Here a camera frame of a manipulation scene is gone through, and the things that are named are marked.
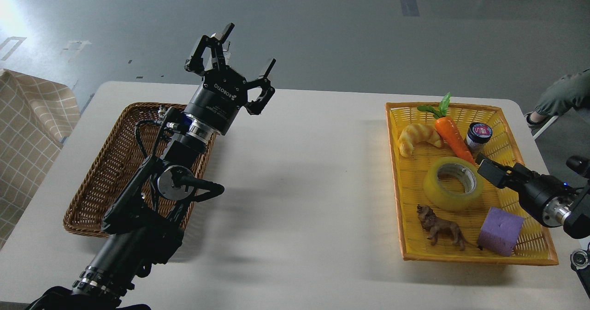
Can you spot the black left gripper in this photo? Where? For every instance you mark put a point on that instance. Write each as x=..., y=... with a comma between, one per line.
x=223, y=91

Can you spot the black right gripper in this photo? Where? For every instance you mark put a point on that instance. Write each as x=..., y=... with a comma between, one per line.
x=544, y=197

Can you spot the yellow tape roll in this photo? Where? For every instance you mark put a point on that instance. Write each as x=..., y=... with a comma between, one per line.
x=452, y=184

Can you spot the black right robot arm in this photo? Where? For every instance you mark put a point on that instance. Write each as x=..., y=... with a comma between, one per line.
x=577, y=225

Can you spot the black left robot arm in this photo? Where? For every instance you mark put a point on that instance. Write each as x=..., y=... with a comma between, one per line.
x=144, y=223

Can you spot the small jar with lid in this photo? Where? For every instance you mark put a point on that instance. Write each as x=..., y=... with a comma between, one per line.
x=477, y=135

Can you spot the purple foam cube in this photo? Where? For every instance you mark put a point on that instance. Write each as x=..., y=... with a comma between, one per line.
x=500, y=231

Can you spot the yellow plastic basket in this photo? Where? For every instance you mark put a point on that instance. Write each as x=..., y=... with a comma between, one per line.
x=535, y=245

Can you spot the toy carrot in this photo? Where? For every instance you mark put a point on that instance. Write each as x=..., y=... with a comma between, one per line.
x=447, y=128

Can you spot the brown toy lion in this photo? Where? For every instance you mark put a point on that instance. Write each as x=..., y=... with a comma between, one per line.
x=435, y=225

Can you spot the toy croissant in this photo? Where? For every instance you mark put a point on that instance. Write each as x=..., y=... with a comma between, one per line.
x=414, y=134

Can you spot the brown wicker basket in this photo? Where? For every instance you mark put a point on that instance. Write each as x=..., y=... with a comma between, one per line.
x=117, y=161

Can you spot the beige checkered cloth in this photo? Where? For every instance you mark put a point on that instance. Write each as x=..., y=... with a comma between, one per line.
x=36, y=115

